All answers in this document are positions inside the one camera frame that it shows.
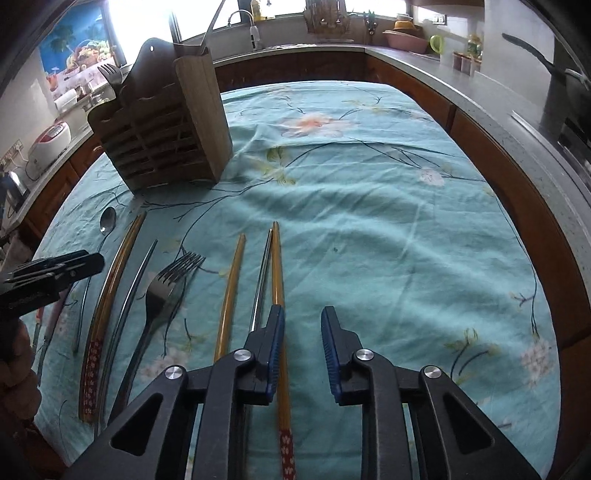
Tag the metal chopstick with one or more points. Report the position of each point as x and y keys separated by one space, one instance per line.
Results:
x=261 y=281
x=134 y=304

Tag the dark metal fork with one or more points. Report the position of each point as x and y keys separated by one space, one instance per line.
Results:
x=108 y=74

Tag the kitchen window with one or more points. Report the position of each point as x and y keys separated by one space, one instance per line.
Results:
x=138 y=27

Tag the red white rice cooker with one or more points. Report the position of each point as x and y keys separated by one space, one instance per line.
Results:
x=48 y=147

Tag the paper towel roll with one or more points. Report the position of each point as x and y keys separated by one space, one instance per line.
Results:
x=66 y=100

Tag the person's left hand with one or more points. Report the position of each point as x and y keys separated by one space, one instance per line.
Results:
x=18 y=369

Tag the metal kettle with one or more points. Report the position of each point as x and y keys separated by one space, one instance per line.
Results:
x=14 y=187

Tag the fruit wall poster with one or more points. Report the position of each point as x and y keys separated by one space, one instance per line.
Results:
x=74 y=41

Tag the pink plastic basin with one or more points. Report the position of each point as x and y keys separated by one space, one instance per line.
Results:
x=406 y=41

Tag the metal kitchen faucet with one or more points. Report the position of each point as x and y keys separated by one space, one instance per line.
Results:
x=254 y=34

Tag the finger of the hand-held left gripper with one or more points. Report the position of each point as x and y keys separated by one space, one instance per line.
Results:
x=78 y=267
x=60 y=259

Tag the wall socket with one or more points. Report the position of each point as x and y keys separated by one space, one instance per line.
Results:
x=439 y=19

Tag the wooden utensil holder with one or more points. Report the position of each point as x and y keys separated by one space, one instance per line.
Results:
x=161 y=138

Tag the chopsticks bundle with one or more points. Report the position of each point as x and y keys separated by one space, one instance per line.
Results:
x=108 y=304

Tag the white bowl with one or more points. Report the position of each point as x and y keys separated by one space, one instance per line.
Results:
x=405 y=17

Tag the metal spoon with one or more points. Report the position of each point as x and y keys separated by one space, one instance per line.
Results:
x=108 y=220

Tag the green label condiment bottle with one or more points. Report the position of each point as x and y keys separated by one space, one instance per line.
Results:
x=473 y=46

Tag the wooden chopstick red patterned end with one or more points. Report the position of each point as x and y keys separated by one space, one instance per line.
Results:
x=277 y=277

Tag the green cup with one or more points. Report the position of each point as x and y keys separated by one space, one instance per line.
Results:
x=436 y=45

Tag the scissors holder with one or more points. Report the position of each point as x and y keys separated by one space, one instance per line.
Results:
x=371 y=27

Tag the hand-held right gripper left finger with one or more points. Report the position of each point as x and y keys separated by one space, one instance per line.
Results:
x=276 y=355

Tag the yellow oil bottle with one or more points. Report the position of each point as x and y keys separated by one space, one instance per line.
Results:
x=255 y=7

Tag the teal floral tablecloth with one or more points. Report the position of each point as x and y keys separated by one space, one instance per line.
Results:
x=369 y=207

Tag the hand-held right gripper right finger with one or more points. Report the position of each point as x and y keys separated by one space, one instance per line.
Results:
x=330 y=355

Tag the yellow bowl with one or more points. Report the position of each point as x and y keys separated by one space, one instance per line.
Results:
x=406 y=26

